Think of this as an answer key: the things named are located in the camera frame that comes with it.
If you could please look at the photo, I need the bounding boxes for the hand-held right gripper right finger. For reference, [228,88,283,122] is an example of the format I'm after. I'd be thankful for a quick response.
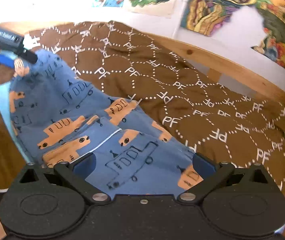
[177,152,274,204]

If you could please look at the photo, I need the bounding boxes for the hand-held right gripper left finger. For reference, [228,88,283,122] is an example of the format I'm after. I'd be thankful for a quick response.
[12,152,111,205]

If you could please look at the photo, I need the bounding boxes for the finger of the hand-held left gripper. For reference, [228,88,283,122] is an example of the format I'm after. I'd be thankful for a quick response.
[0,52,16,68]
[17,47,38,64]

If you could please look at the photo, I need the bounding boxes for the blue car-print pants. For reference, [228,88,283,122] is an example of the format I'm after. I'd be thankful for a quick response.
[9,49,208,197]

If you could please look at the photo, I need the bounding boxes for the brown letter-print blanket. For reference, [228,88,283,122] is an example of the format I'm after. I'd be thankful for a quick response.
[24,20,285,221]

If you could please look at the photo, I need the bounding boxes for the torn colourful painted poster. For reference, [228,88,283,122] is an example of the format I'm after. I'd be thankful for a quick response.
[180,0,285,77]

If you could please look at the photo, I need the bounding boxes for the wooden bed frame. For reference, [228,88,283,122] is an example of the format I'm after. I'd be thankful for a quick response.
[0,21,285,111]

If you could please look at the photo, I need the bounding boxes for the white wall pipe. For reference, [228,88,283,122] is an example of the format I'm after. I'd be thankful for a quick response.
[174,0,186,41]

